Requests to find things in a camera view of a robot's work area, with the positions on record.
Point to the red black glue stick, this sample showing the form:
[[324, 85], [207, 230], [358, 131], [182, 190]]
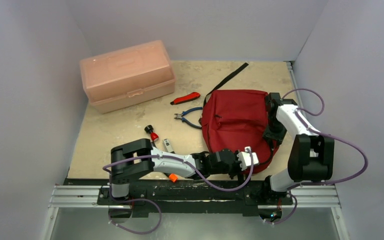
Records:
[[149, 129]]

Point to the red backpack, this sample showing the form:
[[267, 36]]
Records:
[[235, 119]]

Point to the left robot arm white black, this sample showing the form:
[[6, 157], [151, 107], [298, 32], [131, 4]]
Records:
[[133, 160]]

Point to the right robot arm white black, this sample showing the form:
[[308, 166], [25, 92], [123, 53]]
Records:
[[312, 155]]

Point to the orange black highlighter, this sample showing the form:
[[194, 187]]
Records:
[[172, 177]]

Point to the pink plastic storage box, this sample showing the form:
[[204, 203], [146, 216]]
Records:
[[128, 76]]

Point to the blue handled pliers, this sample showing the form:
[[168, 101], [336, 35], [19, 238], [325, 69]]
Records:
[[184, 117]]

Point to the black metal base plate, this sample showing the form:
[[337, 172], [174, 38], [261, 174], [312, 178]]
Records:
[[148, 196]]

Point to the aluminium frame rails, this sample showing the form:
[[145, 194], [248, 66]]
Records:
[[76, 215]]

